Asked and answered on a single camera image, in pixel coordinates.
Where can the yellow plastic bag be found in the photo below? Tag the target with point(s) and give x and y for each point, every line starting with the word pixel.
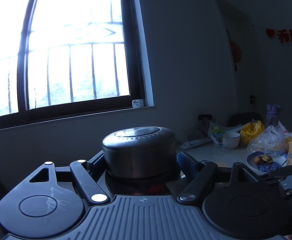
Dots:
pixel 251 132

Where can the stainless steel container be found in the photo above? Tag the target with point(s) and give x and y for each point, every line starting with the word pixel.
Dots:
pixel 138 152

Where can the dark chair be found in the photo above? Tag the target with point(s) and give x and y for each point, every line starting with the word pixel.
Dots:
pixel 246 118

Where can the long wrapped packet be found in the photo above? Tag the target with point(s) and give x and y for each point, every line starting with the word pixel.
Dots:
pixel 197 142

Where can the black lidded jar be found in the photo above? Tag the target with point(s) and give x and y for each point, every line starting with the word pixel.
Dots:
pixel 204 122

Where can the red paper banner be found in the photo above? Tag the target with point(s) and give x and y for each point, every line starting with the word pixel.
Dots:
pixel 288 35

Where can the grey room door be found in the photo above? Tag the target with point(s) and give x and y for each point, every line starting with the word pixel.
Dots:
pixel 242 67

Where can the red knot wall decoration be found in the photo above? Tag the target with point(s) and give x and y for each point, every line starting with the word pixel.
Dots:
pixel 235 50

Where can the dark framed window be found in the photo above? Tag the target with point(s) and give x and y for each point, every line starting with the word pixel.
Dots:
pixel 73 55

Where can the purple water bottle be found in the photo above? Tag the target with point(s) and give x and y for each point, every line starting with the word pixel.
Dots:
pixel 272 115

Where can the blue patterned plate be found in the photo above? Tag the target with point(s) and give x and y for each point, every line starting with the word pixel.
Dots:
pixel 277 163

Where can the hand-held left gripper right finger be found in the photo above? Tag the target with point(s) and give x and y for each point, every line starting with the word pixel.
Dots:
pixel 188 163

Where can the cartoon printed bag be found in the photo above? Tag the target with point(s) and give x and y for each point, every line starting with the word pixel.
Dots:
pixel 217 136

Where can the small white windowsill device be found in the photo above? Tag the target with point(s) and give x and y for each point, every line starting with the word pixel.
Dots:
pixel 137 103

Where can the white ceramic bowl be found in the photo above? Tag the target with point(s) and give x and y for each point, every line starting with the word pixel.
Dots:
pixel 231 140

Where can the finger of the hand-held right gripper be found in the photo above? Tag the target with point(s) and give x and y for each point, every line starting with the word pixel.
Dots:
pixel 281 171

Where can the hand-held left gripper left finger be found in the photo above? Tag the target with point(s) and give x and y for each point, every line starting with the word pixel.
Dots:
pixel 86 180

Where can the clear plastic bag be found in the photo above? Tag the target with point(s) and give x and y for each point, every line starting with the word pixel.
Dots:
pixel 268 140

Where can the brown food pieces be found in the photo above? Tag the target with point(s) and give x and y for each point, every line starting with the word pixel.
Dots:
pixel 262 159

